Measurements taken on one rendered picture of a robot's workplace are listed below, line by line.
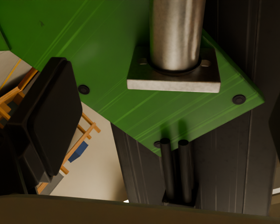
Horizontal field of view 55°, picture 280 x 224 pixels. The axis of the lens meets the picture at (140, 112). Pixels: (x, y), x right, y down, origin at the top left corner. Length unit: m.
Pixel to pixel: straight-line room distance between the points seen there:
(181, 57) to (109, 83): 0.08
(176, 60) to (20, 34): 0.12
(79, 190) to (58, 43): 6.55
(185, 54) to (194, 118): 0.09
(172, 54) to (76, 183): 6.60
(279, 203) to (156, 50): 4.58
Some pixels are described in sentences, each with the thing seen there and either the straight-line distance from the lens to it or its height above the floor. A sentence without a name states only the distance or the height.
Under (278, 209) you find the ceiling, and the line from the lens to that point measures 4.80.
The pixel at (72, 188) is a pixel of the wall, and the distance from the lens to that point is 6.65.
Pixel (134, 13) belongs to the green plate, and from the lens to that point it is 0.18.
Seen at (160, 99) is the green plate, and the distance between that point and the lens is 0.22.
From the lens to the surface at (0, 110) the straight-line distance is 5.95.
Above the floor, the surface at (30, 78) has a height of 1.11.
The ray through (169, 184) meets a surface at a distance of 0.28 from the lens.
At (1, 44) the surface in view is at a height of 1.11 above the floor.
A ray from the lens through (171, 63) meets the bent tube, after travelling 0.16.
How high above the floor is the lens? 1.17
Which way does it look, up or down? 11 degrees up
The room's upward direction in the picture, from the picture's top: 137 degrees clockwise
